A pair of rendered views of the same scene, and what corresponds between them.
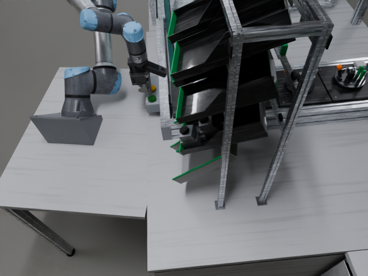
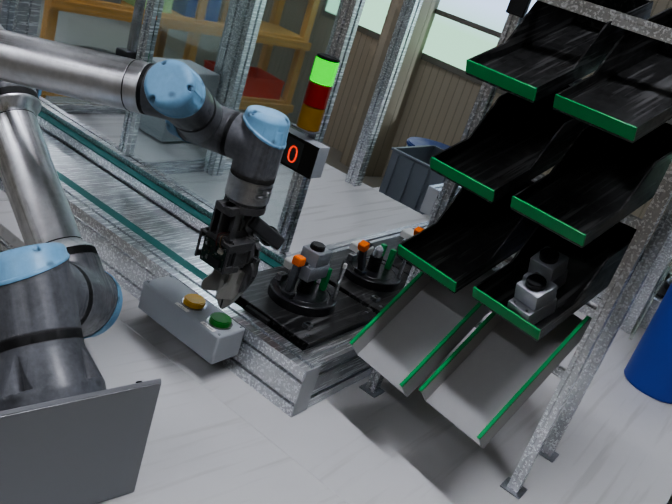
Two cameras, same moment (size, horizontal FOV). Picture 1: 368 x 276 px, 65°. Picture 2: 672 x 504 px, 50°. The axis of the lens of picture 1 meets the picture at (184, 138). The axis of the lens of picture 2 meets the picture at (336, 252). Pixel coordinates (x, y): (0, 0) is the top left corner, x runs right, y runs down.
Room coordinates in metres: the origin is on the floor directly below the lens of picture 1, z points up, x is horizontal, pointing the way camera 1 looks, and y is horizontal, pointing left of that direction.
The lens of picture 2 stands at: (0.30, 1.04, 1.63)
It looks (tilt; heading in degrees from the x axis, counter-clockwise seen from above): 22 degrees down; 301
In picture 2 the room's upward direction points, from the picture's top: 19 degrees clockwise
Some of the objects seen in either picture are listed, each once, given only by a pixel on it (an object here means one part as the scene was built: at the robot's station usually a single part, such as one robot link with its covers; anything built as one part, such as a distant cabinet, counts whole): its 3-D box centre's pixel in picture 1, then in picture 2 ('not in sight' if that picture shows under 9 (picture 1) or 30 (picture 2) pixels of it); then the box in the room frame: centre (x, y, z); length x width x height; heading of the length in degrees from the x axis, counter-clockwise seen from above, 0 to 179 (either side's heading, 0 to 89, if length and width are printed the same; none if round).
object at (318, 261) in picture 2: not in sight; (316, 259); (1.01, -0.09, 1.06); 0.08 x 0.04 x 0.07; 90
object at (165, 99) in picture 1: (164, 70); (150, 271); (1.28, 0.08, 0.91); 0.89 x 0.06 x 0.11; 0
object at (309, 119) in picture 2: not in sight; (310, 116); (1.20, -0.20, 1.28); 0.05 x 0.05 x 0.05
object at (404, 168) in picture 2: not in sight; (457, 193); (1.64, -2.13, 0.73); 0.62 x 0.42 x 0.23; 0
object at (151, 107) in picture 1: (153, 93); (190, 317); (1.09, 0.14, 0.93); 0.21 x 0.07 x 0.06; 0
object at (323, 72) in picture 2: not in sight; (324, 71); (1.20, -0.20, 1.38); 0.05 x 0.05 x 0.05
